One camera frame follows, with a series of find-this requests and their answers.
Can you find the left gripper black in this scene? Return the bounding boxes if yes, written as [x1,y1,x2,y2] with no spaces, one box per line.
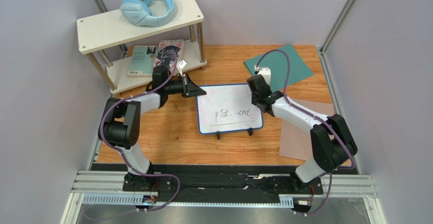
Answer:
[164,74,205,99]

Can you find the blue framed whiteboard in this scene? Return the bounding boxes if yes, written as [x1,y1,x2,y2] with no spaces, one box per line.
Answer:
[196,83,264,135]

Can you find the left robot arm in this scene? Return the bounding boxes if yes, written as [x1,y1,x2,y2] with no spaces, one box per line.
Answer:
[98,67,206,185]

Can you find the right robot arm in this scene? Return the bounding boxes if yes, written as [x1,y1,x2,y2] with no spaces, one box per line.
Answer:
[247,75,358,183]

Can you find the teal green mat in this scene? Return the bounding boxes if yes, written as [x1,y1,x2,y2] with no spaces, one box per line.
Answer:
[259,44,313,92]

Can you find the Little Women book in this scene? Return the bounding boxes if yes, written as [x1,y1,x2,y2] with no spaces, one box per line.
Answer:
[153,39,184,71]

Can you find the pinkish beige mat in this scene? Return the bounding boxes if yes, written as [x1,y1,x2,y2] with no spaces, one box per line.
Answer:
[280,98,335,161]

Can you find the teal paperback book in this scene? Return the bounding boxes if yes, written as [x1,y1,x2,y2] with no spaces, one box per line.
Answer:
[127,46,158,78]

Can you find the light blue headphones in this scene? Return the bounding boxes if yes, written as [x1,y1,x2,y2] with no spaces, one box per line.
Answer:
[119,0,175,26]

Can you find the white two-tier shelf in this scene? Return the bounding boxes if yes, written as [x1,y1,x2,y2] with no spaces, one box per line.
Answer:
[77,0,207,94]

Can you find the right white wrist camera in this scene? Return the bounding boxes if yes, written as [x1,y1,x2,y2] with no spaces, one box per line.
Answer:
[254,66,271,86]

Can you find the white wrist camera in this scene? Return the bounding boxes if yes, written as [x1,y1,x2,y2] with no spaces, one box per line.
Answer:
[177,60,187,70]
[254,66,271,86]

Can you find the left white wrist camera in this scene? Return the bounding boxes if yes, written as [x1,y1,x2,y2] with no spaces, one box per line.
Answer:
[177,60,187,70]

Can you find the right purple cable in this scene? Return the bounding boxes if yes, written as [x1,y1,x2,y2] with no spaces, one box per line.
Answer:
[254,49,357,216]

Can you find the purple cable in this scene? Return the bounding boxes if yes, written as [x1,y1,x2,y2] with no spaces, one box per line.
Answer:
[254,49,357,216]
[100,50,188,212]

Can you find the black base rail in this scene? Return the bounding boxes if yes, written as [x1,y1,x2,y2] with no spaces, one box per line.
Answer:
[91,164,325,204]

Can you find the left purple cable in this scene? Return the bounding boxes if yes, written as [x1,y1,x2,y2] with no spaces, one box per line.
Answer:
[100,50,188,212]

